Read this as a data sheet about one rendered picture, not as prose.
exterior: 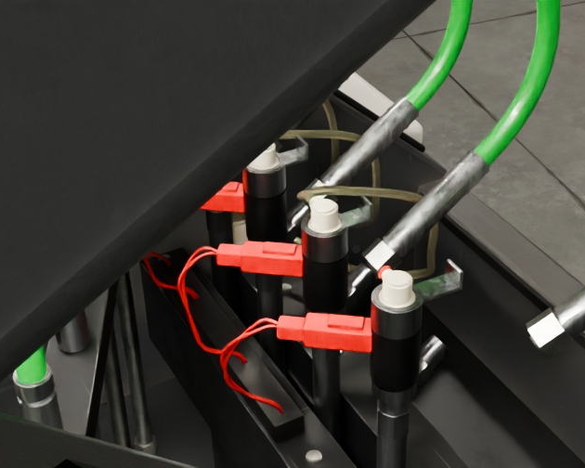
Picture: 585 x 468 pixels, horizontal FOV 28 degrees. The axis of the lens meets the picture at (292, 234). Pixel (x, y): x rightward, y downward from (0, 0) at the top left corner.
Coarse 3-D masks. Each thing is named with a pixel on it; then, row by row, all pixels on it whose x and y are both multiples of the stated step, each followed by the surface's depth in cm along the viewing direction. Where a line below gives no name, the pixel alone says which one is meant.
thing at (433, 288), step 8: (432, 280) 65; (440, 280) 65; (448, 280) 65; (424, 288) 64; (432, 288) 64; (440, 288) 64; (448, 288) 64; (456, 288) 64; (424, 296) 64; (432, 296) 64; (440, 296) 64
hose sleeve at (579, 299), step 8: (584, 288) 59; (576, 296) 59; (584, 296) 58; (568, 304) 59; (576, 304) 58; (584, 304) 58; (560, 312) 59; (568, 312) 58; (576, 312) 58; (584, 312) 58; (560, 320) 59; (568, 320) 58; (576, 320) 58; (584, 320) 58; (568, 328) 58; (576, 328) 58; (584, 328) 59; (576, 336) 59
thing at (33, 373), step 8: (40, 352) 53; (32, 360) 53; (40, 360) 53; (24, 368) 53; (32, 368) 53; (40, 368) 53; (48, 368) 54; (16, 376) 54; (24, 376) 53; (32, 376) 53; (40, 376) 53; (48, 376) 54; (16, 384) 53; (24, 384) 53; (32, 384) 53; (40, 384) 53; (48, 384) 54; (16, 392) 54; (24, 392) 53; (32, 392) 53; (40, 392) 53; (48, 392) 54; (24, 400) 54; (32, 400) 54; (40, 400) 54
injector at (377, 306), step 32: (416, 288) 64; (384, 320) 63; (416, 320) 63; (384, 352) 64; (416, 352) 65; (448, 352) 67; (384, 384) 65; (416, 384) 67; (384, 416) 68; (384, 448) 69
